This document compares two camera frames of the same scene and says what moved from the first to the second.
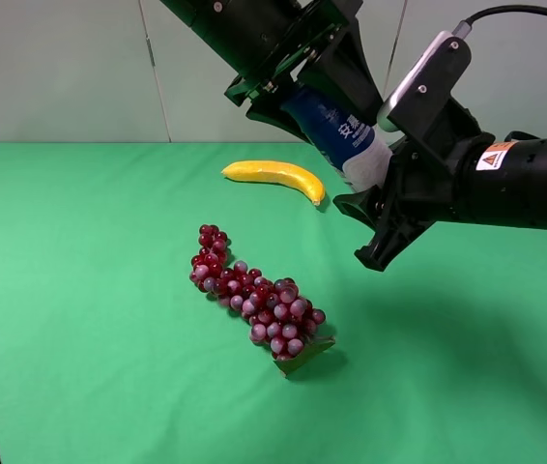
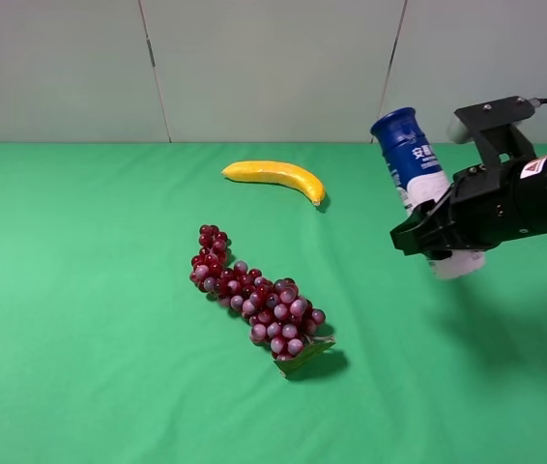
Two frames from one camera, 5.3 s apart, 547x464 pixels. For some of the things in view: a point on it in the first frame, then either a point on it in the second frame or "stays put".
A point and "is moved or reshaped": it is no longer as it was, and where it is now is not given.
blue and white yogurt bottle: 356,147 is moved or reshaped
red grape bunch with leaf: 281,317 stays put
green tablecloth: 87,340 stays put
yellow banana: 280,172 stays put
